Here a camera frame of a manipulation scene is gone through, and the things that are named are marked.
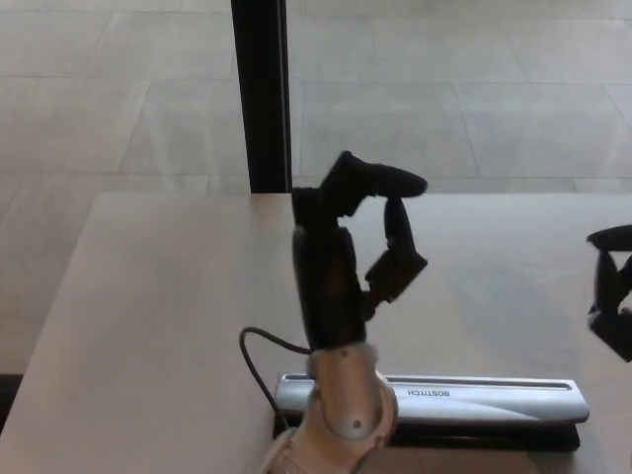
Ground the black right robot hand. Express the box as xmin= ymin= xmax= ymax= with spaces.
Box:
xmin=586 ymin=223 xmax=632 ymax=362

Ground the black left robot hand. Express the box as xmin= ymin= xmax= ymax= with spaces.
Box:
xmin=289 ymin=150 xmax=430 ymax=353

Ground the silver Bostitch hole punch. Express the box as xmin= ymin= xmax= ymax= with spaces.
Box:
xmin=273 ymin=372 xmax=591 ymax=451

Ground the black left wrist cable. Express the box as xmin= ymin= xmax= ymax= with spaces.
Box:
xmin=239 ymin=326 xmax=315 ymax=432

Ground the black vertical post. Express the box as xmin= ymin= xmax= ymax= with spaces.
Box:
xmin=230 ymin=0 xmax=293 ymax=194

